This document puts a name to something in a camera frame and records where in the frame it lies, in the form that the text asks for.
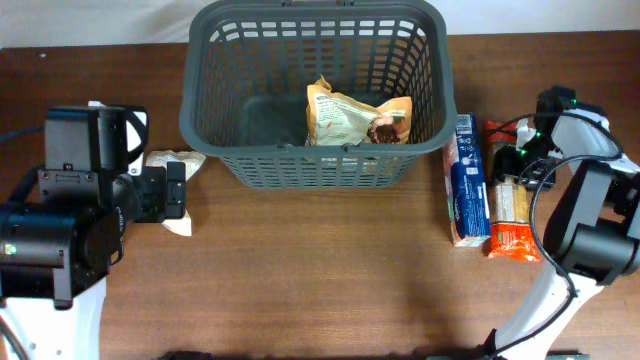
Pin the orange cracker packet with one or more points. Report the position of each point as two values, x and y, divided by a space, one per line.
511 235

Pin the blue biscuit box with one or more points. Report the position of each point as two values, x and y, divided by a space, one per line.
465 185

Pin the grey plastic basket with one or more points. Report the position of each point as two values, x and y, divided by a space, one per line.
249 64

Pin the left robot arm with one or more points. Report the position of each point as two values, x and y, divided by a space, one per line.
62 228

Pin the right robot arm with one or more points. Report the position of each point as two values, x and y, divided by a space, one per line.
590 239

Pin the tan snack bag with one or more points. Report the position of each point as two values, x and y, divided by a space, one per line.
334 119

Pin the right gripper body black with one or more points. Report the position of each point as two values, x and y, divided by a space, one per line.
527 164

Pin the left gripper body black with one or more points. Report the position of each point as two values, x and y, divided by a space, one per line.
156 197

